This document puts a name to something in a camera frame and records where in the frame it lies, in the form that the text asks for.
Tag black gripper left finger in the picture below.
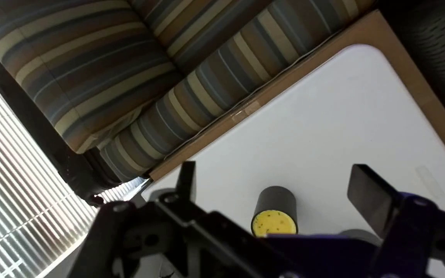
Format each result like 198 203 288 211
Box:
175 159 198 205

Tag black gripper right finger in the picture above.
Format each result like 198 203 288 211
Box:
347 162 402 239

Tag clear rectangular sticker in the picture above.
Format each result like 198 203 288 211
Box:
416 165 445 197

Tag black cylinder with yellow end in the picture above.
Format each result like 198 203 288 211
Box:
249 185 300 239

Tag large striped sofa cushion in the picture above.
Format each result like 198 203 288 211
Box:
0 0 184 156

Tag black mesh chair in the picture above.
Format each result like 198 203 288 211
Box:
376 0 445 143

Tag white window blinds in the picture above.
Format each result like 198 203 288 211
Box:
0 30 150 278

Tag black sofa frame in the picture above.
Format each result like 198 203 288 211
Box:
0 40 124 200

